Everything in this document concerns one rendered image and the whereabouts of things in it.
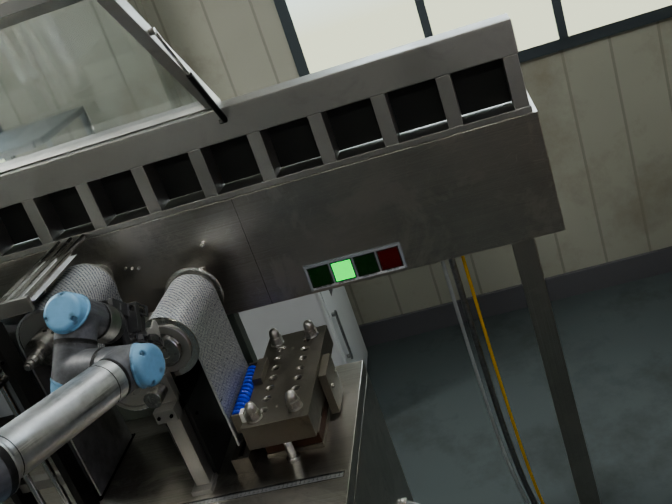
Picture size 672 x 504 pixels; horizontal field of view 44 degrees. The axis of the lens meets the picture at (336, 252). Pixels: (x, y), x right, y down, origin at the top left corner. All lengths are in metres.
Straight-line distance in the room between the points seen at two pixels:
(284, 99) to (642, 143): 2.29
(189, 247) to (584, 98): 2.19
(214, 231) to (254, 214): 0.11
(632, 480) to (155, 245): 1.77
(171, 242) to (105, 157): 0.26
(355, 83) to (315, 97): 0.10
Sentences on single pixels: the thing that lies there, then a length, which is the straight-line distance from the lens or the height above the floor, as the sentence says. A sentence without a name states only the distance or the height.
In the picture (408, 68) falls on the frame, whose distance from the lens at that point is 1.89.
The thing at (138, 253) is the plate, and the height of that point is 1.37.
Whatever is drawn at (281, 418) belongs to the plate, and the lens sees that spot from 1.86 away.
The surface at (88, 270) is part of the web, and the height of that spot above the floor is 1.40.
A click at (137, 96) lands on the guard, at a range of 1.94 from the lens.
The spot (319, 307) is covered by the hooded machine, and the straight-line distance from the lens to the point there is 3.29.
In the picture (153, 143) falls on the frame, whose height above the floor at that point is 1.62.
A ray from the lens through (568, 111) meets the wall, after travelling 3.80.
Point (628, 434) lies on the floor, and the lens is 3.21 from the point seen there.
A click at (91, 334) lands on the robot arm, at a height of 1.45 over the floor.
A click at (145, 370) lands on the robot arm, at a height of 1.41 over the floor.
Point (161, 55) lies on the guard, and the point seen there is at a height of 1.82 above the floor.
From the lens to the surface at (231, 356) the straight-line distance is 2.03.
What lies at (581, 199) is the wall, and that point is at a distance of 3.94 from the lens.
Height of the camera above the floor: 1.98
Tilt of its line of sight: 21 degrees down
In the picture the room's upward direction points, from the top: 19 degrees counter-clockwise
